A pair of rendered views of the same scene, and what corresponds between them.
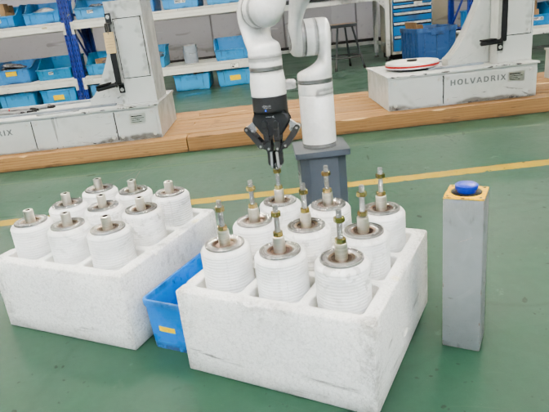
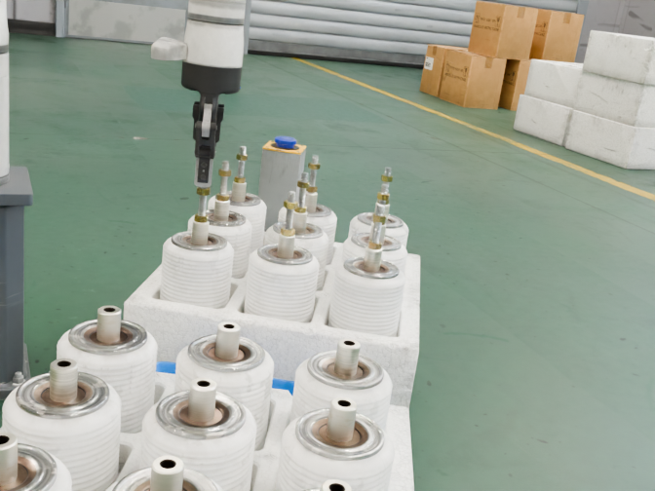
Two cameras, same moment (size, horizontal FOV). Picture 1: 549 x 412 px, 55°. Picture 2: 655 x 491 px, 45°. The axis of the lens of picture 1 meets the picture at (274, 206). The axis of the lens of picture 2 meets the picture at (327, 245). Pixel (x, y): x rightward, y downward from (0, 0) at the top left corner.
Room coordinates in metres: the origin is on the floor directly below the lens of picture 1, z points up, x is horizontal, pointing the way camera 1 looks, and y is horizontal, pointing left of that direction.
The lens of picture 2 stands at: (1.41, 0.99, 0.61)
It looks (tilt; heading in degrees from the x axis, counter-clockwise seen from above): 18 degrees down; 245
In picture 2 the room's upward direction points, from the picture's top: 7 degrees clockwise
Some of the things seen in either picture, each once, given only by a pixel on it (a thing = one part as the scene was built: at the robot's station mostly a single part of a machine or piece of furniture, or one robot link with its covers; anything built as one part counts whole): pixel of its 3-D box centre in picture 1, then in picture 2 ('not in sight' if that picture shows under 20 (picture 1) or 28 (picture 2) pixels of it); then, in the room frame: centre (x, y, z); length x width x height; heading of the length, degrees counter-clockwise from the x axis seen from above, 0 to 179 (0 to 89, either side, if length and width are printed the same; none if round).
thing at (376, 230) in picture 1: (363, 230); (308, 209); (0.91, -0.16, 0.25); 0.08 x 0.08 x 0.01
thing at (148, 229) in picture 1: (148, 244); (218, 434); (1.18, 0.32, 0.16); 0.10 x 0.10 x 0.18
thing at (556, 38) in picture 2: not in sight; (548, 35); (-1.86, -3.18, 0.45); 0.30 x 0.24 x 0.30; 87
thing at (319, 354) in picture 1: (312, 296); (286, 328); (0.96, -0.06, 0.09); 0.39 x 0.39 x 0.18; 61
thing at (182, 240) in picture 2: (279, 200); (199, 242); (1.13, -0.01, 0.25); 0.08 x 0.08 x 0.01
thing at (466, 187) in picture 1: (466, 188); (285, 143); (0.89, -0.35, 0.32); 0.04 x 0.04 x 0.02
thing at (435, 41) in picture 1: (427, 46); not in sight; (5.40, -1.70, 0.19); 0.50 x 0.41 x 0.37; 4
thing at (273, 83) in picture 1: (270, 78); (199, 36); (1.14, -0.02, 0.52); 0.11 x 0.09 x 0.06; 163
